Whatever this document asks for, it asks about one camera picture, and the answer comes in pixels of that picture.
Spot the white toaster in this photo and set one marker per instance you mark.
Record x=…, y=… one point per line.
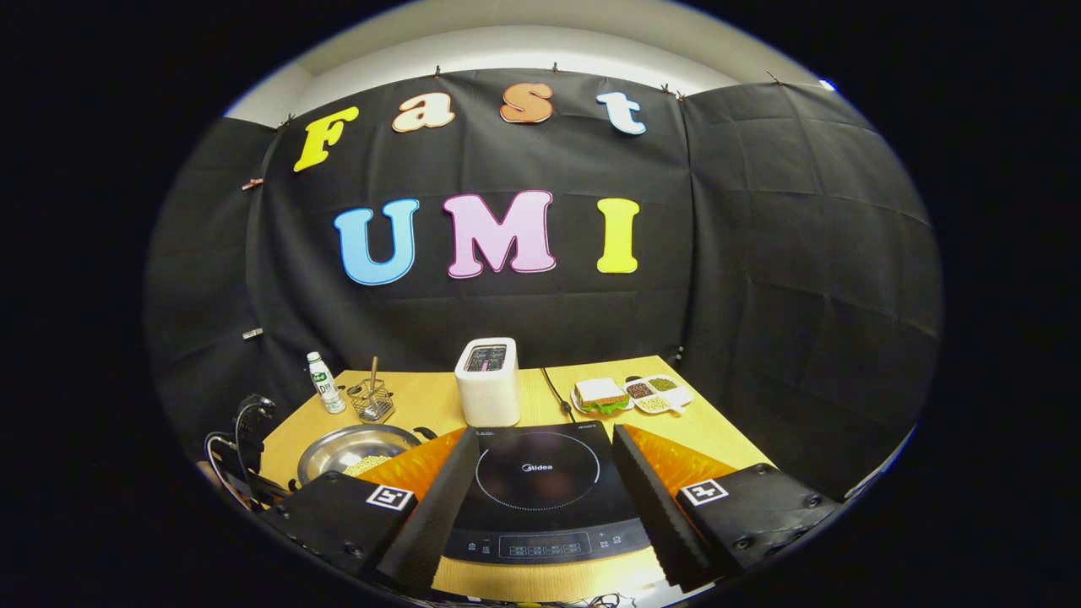
x=490, y=397

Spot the black induction cooktop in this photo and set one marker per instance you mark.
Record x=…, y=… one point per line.
x=540, y=507

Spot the white divided dish of beans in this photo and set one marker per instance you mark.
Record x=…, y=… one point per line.
x=667, y=397

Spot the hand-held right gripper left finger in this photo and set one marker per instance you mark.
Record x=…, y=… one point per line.
x=431, y=523

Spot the white bottle with green label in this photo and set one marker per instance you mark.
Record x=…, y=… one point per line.
x=325, y=388

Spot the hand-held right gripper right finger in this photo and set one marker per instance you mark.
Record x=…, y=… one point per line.
x=659, y=515

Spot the sandwich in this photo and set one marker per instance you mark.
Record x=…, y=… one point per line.
x=601, y=391

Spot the pile of yellow soybeans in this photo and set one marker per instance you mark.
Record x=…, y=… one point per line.
x=367, y=466

